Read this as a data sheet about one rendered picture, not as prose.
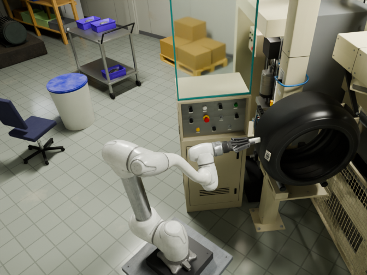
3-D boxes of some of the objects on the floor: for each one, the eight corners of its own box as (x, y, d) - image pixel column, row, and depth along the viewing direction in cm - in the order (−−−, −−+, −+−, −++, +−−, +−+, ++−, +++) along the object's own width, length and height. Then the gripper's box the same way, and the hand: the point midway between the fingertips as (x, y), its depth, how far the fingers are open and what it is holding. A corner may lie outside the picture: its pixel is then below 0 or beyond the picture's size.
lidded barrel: (80, 108, 472) (68, 70, 432) (105, 117, 448) (95, 77, 408) (53, 126, 437) (37, 85, 398) (78, 136, 413) (64, 95, 374)
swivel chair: (52, 137, 416) (28, 77, 362) (71, 151, 389) (48, 90, 334) (15, 157, 387) (-18, 95, 332) (33, 174, 360) (0, 110, 305)
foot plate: (249, 209, 301) (249, 208, 300) (276, 206, 302) (276, 204, 301) (256, 232, 280) (256, 231, 279) (285, 229, 281) (285, 227, 279)
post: (257, 214, 296) (305, -125, 143) (271, 213, 296) (333, -127, 143) (261, 225, 286) (318, -127, 133) (275, 223, 286) (348, -130, 133)
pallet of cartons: (233, 61, 573) (235, 24, 532) (202, 80, 520) (202, 41, 479) (184, 48, 640) (182, 14, 598) (152, 63, 587) (148, 28, 545)
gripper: (223, 149, 181) (262, 141, 180) (219, 136, 192) (256, 128, 190) (224, 159, 186) (263, 150, 185) (220, 145, 196) (257, 137, 195)
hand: (254, 141), depth 188 cm, fingers closed
